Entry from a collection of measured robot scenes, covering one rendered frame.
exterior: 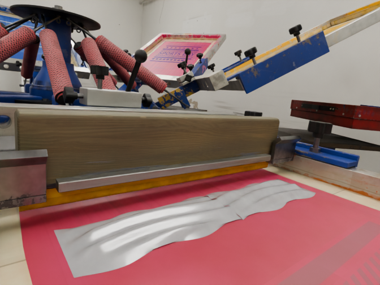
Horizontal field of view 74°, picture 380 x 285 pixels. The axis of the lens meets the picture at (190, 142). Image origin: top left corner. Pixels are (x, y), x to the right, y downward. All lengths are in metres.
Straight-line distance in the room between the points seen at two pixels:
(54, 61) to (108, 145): 0.56
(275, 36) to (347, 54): 0.72
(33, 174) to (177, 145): 0.17
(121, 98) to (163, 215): 0.36
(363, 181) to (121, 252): 0.40
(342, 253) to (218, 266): 0.13
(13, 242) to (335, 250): 0.29
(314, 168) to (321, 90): 1.95
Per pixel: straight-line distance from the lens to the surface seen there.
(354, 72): 2.38
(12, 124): 0.50
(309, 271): 0.26
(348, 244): 0.32
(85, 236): 0.25
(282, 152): 0.51
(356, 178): 0.51
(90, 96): 0.57
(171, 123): 0.32
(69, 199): 0.31
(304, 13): 2.70
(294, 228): 0.32
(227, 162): 0.39
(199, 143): 0.36
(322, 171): 0.53
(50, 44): 0.89
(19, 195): 0.27
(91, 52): 0.92
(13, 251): 0.26
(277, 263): 0.25
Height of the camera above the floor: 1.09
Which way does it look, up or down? 11 degrees down
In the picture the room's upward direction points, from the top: 6 degrees clockwise
